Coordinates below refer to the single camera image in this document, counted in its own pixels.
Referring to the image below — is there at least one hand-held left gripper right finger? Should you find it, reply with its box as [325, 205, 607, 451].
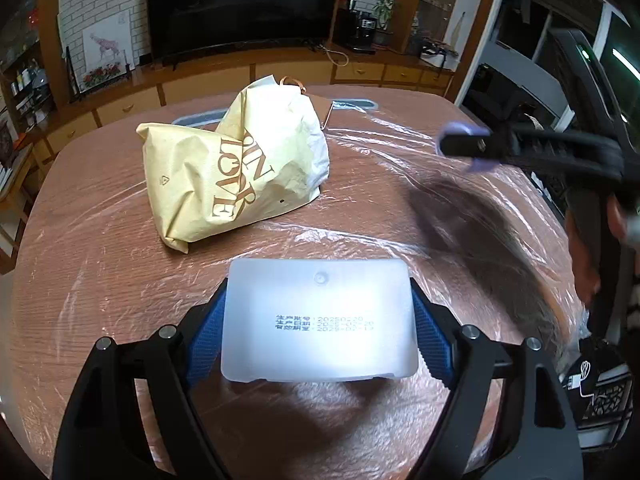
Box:
[407, 277, 586, 480]

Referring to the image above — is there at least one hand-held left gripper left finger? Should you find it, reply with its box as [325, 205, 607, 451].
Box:
[52, 277, 236, 480]

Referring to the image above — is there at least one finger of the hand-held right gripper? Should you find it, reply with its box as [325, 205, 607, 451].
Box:
[439, 125, 623, 181]

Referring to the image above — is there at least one white plastic box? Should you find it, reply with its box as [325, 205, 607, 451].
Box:
[221, 257, 420, 383]

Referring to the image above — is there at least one black pouch with white logo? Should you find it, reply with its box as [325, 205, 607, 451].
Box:
[562, 355, 601, 396]

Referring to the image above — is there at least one black coffee machine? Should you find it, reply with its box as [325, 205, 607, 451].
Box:
[350, 10, 378, 55]

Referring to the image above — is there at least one small green potted plant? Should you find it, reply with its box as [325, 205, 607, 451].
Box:
[372, 0, 398, 46]

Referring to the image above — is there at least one black speaker box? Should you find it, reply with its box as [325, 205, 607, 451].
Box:
[332, 7, 357, 48]

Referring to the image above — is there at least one yellow paper bag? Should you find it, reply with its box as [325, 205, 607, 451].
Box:
[136, 76, 331, 254]

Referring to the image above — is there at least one dark carved wooden chair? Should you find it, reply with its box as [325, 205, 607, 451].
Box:
[560, 335, 636, 451]

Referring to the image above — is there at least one grey oval tray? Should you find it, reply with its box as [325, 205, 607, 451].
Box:
[171, 97, 378, 128]

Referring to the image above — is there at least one wooden side table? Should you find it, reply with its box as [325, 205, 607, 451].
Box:
[0, 150, 33, 276]

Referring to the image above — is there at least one black flat television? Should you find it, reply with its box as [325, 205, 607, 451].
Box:
[146, 0, 346, 68]

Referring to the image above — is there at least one framed red flower picture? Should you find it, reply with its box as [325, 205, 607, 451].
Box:
[65, 47, 133, 95]

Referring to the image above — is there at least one giraffe picture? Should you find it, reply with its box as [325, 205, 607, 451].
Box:
[81, 9, 133, 73]

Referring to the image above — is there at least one white bag with black strap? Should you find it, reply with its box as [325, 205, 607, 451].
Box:
[419, 40, 458, 68]

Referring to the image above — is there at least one white cable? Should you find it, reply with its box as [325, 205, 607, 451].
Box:
[315, 40, 351, 67]

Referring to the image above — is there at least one wooden wall cabinet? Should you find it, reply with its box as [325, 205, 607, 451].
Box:
[0, 0, 501, 161]

